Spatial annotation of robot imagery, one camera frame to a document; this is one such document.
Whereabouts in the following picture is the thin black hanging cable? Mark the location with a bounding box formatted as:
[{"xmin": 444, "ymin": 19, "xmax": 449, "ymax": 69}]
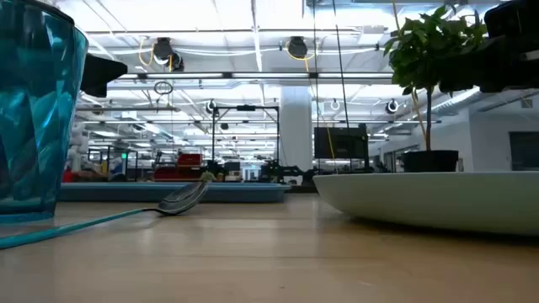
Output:
[{"xmin": 312, "ymin": 0, "xmax": 319, "ymax": 169}]

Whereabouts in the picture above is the teal translucent plastic cup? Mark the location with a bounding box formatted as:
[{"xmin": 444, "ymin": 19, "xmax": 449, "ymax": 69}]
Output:
[{"xmin": 0, "ymin": 0, "xmax": 89, "ymax": 225}]

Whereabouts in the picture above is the yellow hanging cable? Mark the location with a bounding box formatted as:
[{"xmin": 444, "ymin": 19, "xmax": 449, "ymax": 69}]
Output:
[{"xmin": 391, "ymin": 0, "xmax": 427, "ymax": 146}]

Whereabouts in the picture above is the white robot figure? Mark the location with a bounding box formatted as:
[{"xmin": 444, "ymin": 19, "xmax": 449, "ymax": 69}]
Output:
[{"xmin": 67, "ymin": 121, "xmax": 92, "ymax": 173}]

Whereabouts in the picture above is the black ceiling cable reel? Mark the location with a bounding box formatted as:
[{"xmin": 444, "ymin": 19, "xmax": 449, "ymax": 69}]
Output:
[
  {"xmin": 152, "ymin": 36, "xmax": 174, "ymax": 64},
  {"xmin": 286, "ymin": 35, "xmax": 309, "ymax": 60}
]

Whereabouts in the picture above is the black monitor screen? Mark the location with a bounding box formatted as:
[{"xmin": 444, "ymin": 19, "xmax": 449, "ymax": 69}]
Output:
[{"xmin": 313, "ymin": 124, "xmax": 371, "ymax": 161}]

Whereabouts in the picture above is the teal-handled dark spoon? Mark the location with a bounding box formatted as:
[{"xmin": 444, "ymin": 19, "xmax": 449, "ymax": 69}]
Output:
[{"xmin": 0, "ymin": 180, "xmax": 211, "ymax": 250}]

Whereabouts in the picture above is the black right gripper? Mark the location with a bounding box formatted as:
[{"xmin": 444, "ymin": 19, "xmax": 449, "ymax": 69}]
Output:
[{"xmin": 440, "ymin": 0, "xmax": 539, "ymax": 93}]

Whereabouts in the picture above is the black metal frame rig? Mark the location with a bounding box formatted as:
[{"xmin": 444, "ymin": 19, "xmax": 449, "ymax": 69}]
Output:
[{"xmin": 211, "ymin": 104, "xmax": 280, "ymax": 173}]

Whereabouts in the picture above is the black plant pot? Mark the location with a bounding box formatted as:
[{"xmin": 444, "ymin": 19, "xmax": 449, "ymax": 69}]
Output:
[{"xmin": 400, "ymin": 149, "xmax": 460, "ymax": 173}]

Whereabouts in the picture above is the green leafy plant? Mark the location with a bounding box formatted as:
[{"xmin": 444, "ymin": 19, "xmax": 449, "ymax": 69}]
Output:
[{"xmin": 382, "ymin": 3, "xmax": 489, "ymax": 152}]

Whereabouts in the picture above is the red tool chest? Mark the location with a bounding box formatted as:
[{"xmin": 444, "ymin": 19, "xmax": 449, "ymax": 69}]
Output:
[{"xmin": 152, "ymin": 152, "xmax": 204, "ymax": 182}]

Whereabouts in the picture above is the blue plastic tray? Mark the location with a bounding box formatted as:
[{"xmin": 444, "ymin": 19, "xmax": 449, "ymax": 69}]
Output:
[{"xmin": 58, "ymin": 181, "xmax": 291, "ymax": 204}]

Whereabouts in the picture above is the pale green plate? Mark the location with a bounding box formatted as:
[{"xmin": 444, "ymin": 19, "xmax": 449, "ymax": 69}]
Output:
[{"xmin": 312, "ymin": 171, "xmax": 539, "ymax": 237}]

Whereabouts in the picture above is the white building column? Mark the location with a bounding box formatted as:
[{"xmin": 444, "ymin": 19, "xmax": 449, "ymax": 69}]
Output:
[{"xmin": 280, "ymin": 86, "xmax": 313, "ymax": 173}]

